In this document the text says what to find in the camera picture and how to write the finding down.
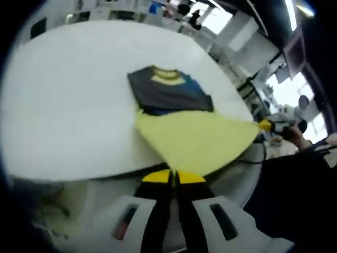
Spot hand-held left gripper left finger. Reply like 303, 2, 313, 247
86, 169, 175, 253

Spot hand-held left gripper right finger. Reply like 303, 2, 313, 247
175, 170, 295, 253

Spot yellow blue grey garment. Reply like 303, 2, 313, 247
127, 67, 262, 177

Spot person's right hand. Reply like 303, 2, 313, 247
283, 125, 313, 152

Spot white mesh chair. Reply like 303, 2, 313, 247
205, 155, 263, 211

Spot black cabinet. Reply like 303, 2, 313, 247
29, 18, 47, 39

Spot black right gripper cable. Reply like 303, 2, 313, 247
241, 143, 267, 165

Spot wall monitor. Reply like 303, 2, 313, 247
283, 26, 308, 80

